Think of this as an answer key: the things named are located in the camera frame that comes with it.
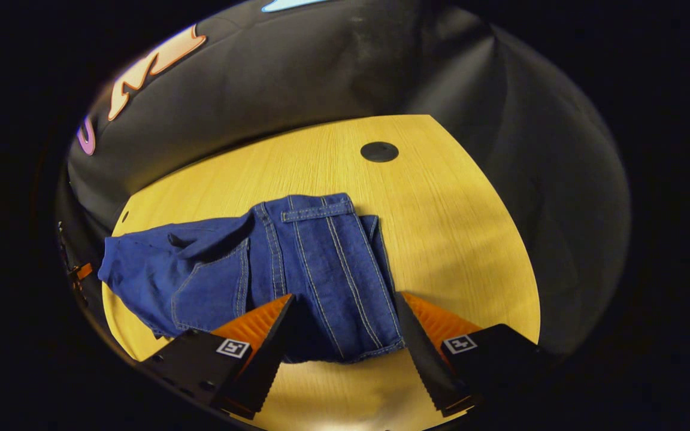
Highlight black backdrop cloth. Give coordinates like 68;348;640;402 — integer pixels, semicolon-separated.
55;0;631;360

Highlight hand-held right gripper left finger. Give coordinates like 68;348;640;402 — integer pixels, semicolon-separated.
140;293;296;420

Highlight blue denim jeans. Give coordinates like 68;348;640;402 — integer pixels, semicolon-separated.
98;193;407;365

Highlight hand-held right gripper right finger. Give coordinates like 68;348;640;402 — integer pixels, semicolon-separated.
394;292;561;418

